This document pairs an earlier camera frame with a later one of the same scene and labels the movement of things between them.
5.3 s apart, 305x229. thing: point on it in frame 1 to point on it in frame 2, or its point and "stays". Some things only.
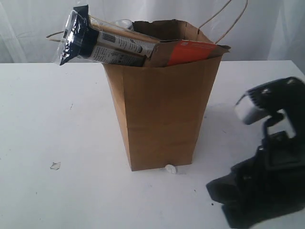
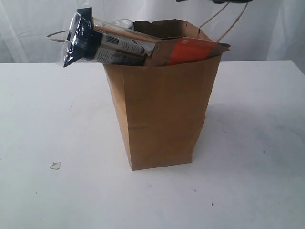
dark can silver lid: [126, 24] stays
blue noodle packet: [103, 42] stays
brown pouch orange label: [169, 52] stays
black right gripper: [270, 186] to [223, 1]
